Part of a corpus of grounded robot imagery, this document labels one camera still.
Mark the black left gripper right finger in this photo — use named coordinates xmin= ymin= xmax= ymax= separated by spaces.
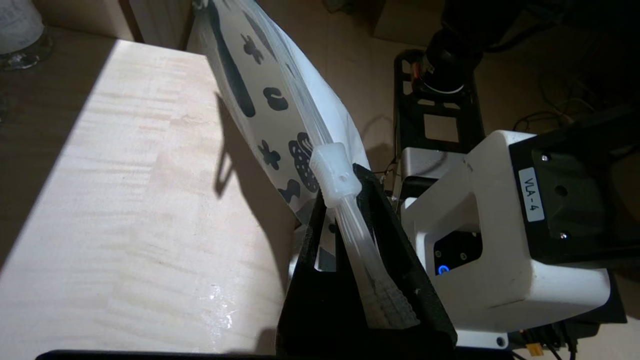
xmin=352 ymin=164 xmax=458 ymax=357

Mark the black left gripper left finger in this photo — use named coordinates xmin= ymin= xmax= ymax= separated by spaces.
xmin=276 ymin=191 xmax=374 ymax=357

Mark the white floral plastic bag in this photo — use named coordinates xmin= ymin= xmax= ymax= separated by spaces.
xmin=192 ymin=0 xmax=421 ymax=331

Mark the white robot panel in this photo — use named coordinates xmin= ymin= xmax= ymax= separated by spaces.
xmin=400 ymin=105 xmax=640 ymax=351

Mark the silver metal box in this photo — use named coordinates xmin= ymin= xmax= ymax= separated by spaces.
xmin=400 ymin=146 xmax=470 ymax=182

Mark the black metal rack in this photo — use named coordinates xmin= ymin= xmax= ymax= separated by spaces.
xmin=392 ymin=47 xmax=486 ymax=156

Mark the beige wooden shelf cabinet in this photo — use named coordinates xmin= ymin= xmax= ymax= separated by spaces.
xmin=0 ymin=0 xmax=301 ymax=357

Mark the black robot torso column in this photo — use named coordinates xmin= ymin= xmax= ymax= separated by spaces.
xmin=422 ymin=0 xmax=640 ymax=96

